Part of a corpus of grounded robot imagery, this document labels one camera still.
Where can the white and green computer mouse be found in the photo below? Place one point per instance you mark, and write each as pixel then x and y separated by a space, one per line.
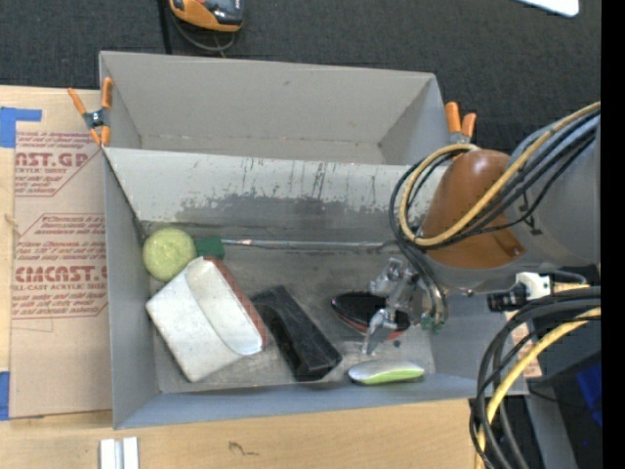
pixel 386 373

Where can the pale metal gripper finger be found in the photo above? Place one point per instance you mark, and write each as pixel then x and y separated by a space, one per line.
pixel 377 328
pixel 392 272

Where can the brown cardboard board red print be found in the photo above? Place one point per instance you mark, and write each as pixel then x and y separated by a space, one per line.
pixel 54 262

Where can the black and red oval case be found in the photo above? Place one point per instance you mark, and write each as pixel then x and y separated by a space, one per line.
pixel 354 308

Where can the grey metal bin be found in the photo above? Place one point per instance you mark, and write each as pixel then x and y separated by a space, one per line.
pixel 273 203

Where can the red-brown flat block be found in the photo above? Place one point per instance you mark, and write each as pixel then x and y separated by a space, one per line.
pixel 244 296

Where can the black flat block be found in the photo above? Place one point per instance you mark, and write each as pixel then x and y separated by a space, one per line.
pixel 298 332

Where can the dark green flat block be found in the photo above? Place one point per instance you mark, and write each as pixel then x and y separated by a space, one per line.
pixel 211 247

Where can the black cylinder on white bracket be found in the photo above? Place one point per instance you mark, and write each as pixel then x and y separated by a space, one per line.
pixel 517 293

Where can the light green round sponge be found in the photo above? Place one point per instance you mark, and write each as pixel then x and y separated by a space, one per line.
pixel 168 254

